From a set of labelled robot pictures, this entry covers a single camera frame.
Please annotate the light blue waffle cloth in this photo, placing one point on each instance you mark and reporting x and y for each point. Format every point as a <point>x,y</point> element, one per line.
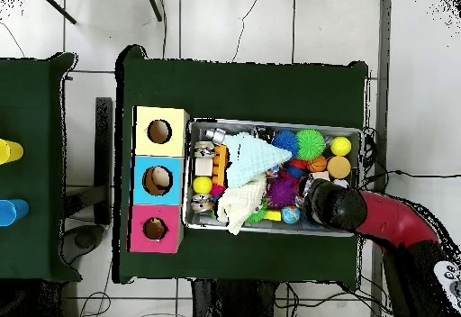
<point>248,158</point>

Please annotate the cream waffle cloth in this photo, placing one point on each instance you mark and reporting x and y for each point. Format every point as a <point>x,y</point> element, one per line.
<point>241,201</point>

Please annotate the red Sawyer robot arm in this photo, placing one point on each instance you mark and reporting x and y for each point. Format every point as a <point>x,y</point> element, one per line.
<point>396,219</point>

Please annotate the wooden box with three holes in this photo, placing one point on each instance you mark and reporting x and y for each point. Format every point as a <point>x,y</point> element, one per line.
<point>144,147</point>

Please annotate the purple spiky rubber ball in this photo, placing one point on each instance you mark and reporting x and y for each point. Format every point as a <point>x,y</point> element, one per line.
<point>281,191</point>

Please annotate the blue spiky rubber ball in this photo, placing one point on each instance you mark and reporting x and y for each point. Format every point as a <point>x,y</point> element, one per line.
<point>285,140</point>

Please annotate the dark green table cloth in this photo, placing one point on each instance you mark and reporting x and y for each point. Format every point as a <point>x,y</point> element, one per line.
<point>234,86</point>
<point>32,79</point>

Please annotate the small globe ball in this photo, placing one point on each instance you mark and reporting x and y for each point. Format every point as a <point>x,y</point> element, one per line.
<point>290,215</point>

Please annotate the green spiky rubber ball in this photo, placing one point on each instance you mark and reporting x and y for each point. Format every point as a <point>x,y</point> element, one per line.
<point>310,144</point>

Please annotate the small orange basketball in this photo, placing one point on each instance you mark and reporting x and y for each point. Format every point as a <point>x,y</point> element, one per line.
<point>317,164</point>

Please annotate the plain wooden cube block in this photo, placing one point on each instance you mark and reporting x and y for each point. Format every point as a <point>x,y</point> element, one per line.
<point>320,175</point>

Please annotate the orange foam ball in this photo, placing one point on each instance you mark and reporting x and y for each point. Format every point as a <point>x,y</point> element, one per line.
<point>338,167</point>

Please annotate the yellow smooth ball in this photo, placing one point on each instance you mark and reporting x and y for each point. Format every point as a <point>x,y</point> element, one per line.
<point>340,146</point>

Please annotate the black upright panel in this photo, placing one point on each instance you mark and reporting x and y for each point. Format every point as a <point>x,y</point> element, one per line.
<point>103,151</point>

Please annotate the dark grey stand base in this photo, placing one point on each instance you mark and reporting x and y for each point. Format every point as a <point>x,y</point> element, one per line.
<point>84,239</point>

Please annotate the black stand leg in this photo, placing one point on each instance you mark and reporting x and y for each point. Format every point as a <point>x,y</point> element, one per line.
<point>155,7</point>
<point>59,9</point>

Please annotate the yellow plastic cup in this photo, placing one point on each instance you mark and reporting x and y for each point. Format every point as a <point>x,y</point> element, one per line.
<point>10,151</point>

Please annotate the blue plastic cup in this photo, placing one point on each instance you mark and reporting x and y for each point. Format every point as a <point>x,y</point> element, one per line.
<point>12,211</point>

